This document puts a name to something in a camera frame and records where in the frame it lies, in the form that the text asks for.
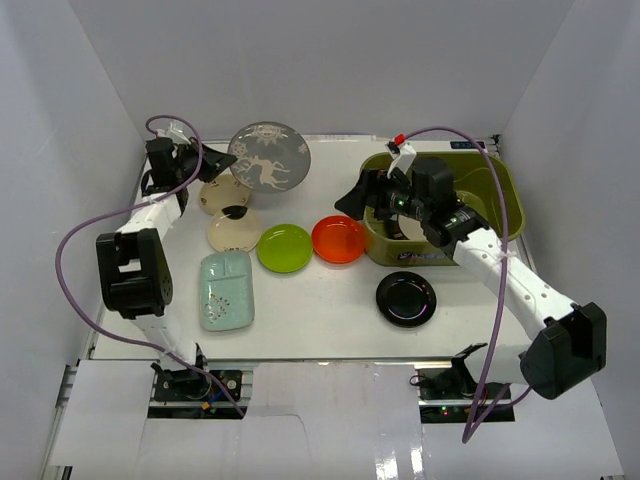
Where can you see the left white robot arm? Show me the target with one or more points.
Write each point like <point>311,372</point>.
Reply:
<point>134,272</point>

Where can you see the lime green plate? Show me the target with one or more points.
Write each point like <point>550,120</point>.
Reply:
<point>284,248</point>

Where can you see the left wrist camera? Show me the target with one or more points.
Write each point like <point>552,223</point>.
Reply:
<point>175,132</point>

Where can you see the cream plate with black spot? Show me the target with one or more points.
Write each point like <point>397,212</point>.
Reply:
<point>234,227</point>

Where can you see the glossy black plate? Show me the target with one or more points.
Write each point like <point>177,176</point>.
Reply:
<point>406,299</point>

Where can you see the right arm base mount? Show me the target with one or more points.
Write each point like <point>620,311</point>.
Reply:
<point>446,392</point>

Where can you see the orange plate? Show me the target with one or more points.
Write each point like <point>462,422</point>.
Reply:
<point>338,239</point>

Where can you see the light blue rectangular dish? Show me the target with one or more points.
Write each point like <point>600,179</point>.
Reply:
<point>226,299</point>

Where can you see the beige plate with small marks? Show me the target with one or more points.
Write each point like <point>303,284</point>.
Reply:
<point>222,192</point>

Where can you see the olive green plastic bin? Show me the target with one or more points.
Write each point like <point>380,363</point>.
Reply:
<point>475,187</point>

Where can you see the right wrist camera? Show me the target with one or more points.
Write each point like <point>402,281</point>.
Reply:
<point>402,153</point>

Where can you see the dark rimmed beige plate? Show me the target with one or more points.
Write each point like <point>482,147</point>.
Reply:
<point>399,227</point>

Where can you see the grey reindeer pattern plate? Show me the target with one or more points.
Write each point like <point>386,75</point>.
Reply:
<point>270,157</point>

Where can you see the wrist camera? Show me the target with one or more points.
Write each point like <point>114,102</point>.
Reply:
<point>175,132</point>
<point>402,153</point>

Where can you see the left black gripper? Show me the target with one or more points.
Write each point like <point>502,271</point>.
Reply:
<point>195,161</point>

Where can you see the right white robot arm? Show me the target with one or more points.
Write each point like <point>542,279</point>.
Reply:
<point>568,340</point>

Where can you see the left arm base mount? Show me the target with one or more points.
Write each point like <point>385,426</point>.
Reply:
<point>186,385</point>

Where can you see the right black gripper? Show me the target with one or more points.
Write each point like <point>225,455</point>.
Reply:
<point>372,188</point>

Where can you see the right blue corner label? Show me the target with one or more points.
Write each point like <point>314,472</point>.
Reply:
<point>466,145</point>

